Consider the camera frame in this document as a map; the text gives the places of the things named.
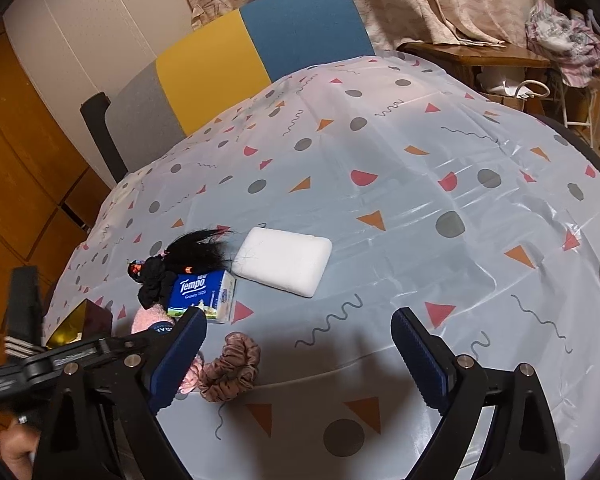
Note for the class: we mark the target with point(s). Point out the grey yellow blue chair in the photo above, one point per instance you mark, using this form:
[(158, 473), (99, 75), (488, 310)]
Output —
[(205, 60)]

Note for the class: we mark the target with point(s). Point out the black scrunchie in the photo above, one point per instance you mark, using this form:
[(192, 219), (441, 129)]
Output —
[(152, 280)]

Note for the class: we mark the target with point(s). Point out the pink fluffy sock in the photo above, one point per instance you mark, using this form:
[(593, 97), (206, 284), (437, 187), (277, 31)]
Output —
[(152, 320)]

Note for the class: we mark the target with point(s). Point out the pile of pink clothes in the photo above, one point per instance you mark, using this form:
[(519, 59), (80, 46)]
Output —
[(565, 35)]

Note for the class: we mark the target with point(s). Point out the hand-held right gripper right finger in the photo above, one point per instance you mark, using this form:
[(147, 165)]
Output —
[(420, 355)]

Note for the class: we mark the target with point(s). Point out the wooden side table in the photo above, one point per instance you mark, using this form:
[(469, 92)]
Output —
[(480, 55)]

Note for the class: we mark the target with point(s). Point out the blue tissue pack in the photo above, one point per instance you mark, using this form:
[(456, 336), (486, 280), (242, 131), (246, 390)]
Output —
[(200, 292)]

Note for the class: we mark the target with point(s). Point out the person's left hand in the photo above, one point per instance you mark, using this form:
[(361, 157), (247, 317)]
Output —
[(17, 447)]

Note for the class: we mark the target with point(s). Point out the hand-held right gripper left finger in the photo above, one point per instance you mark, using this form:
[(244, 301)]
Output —
[(177, 355)]

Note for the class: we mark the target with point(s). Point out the patterned plastic tablecloth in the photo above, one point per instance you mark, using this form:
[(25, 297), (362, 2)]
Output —
[(405, 210)]

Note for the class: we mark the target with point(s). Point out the black hair extension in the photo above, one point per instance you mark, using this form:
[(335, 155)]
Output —
[(200, 250)]

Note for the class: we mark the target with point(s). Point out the white sponge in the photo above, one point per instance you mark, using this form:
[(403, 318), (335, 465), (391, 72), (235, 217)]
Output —
[(285, 260)]

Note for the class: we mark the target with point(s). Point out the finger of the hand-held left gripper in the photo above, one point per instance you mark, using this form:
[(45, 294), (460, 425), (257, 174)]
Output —
[(90, 350)]

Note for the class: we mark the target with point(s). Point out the white metal rack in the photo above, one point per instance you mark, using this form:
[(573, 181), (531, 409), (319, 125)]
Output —
[(587, 110)]

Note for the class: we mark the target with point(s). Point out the wooden wardrobe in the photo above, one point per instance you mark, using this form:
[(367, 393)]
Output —
[(20, 160)]

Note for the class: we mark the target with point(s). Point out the maroon and gold tin box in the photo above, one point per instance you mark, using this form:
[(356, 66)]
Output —
[(97, 317)]

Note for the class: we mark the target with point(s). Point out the pink scrunchie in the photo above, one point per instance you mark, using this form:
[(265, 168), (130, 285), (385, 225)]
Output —
[(230, 365)]

